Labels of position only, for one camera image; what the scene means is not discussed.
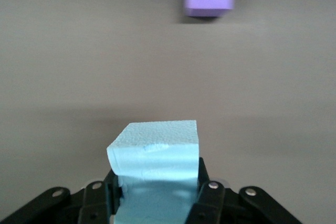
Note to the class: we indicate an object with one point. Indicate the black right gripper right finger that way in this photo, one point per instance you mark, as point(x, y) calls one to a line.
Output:
point(218, 200)

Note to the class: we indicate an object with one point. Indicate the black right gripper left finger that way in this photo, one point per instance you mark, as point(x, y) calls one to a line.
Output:
point(92, 203)

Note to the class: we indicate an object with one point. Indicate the light blue foam block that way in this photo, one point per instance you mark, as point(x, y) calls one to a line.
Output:
point(157, 161)

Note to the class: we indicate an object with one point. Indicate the dark grey table cover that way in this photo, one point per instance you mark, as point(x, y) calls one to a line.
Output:
point(78, 64)

